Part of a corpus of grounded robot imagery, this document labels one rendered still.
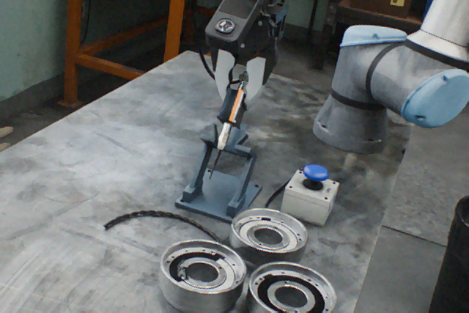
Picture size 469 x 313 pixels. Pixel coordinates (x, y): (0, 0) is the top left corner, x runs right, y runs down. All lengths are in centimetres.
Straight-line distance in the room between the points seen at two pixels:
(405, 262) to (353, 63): 138
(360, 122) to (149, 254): 55
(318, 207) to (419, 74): 30
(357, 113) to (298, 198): 32
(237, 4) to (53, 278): 41
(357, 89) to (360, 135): 9
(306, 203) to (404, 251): 158
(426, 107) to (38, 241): 65
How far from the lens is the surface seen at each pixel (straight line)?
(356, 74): 119
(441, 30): 111
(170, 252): 80
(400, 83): 112
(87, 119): 120
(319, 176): 96
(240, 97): 90
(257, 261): 83
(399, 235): 261
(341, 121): 123
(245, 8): 83
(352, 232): 98
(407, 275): 240
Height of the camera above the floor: 130
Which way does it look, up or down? 25 degrees down
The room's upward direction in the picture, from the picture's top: 10 degrees clockwise
